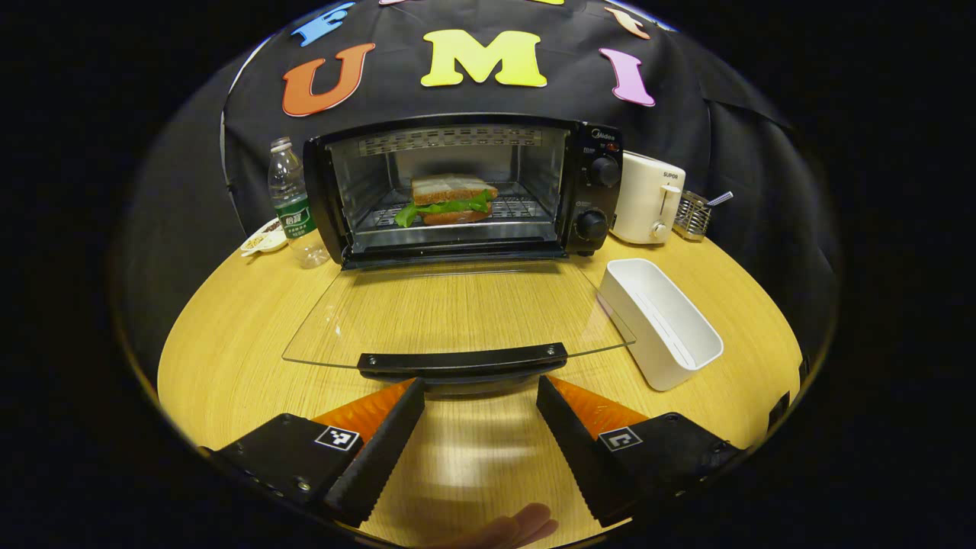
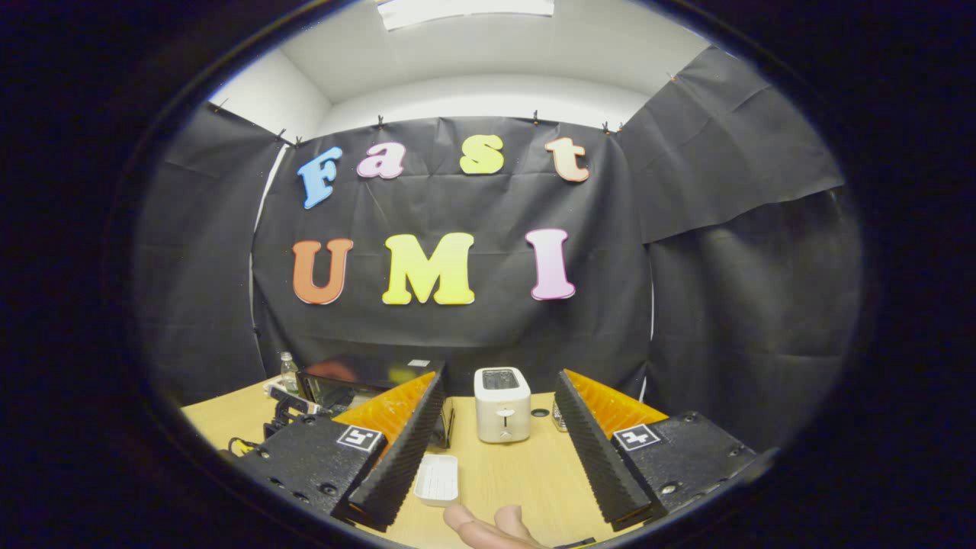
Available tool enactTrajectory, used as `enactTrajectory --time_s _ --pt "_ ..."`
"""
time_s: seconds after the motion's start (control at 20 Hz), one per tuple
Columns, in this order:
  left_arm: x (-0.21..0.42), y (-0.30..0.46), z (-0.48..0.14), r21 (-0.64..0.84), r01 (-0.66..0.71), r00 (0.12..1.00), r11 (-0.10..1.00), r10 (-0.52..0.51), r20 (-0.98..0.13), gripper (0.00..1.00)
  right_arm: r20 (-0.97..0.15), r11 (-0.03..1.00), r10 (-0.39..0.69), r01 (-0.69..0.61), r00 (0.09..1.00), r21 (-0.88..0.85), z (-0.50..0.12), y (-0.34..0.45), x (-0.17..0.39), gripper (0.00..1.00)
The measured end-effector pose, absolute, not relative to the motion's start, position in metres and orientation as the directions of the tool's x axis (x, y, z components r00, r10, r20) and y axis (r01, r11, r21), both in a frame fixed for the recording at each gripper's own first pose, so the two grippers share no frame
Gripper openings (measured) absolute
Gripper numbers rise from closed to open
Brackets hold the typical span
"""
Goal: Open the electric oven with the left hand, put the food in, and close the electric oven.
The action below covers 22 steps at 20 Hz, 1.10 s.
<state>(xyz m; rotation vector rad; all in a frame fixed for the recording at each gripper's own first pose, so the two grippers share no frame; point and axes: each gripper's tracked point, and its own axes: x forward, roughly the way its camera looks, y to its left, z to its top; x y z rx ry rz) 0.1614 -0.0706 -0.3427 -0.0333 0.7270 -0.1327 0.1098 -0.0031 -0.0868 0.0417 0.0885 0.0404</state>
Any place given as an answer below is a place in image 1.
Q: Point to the sandwich with green lettuce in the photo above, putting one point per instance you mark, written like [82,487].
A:
[454,200]

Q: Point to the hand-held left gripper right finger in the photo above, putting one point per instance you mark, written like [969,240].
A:
[576,457]

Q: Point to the clear plastic water bottle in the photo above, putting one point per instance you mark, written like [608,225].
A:
[297,221]

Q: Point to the black backdrop cloth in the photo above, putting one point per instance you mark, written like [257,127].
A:
[396,95]

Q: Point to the black electric oven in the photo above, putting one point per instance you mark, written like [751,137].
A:
[595,191]

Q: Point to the white toaster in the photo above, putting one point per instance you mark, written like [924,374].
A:
[644,202]

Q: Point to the white divided condiment dish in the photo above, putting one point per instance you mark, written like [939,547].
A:
[263,240]

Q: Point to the metal mesh utensil holder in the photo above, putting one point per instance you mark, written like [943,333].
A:
[692,217]

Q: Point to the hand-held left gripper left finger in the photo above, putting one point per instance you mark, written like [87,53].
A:
[381,457]

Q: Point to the white rectangular tray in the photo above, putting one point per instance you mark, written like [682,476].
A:
[671,335]

